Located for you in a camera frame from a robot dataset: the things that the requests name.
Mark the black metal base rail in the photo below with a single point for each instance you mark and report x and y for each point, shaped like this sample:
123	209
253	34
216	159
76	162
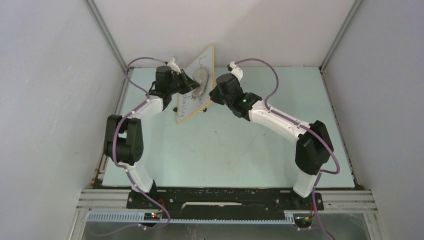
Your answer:
224	203

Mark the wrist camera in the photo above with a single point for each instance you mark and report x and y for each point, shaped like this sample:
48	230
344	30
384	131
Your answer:
173	65
235	70

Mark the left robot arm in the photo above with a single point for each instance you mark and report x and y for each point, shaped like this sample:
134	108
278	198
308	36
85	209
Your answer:
123	140

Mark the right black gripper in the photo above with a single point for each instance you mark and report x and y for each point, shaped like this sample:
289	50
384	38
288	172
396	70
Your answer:
213	95

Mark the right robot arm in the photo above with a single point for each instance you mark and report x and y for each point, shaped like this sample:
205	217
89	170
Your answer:
313	146

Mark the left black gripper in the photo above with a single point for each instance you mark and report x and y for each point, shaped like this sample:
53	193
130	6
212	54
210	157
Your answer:
189	84

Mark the wood framed whiteboard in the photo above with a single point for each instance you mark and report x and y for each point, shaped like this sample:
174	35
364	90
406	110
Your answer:
186	106

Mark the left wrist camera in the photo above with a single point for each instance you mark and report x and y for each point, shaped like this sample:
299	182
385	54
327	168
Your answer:
173	65

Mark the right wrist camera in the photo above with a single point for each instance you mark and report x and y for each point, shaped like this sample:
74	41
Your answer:
235	70

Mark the silver mesh sponge eraser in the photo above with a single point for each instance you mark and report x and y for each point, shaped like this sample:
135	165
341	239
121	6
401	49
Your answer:
201	76

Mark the slotted cable duct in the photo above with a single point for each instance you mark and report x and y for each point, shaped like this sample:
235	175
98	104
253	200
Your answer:
147	217

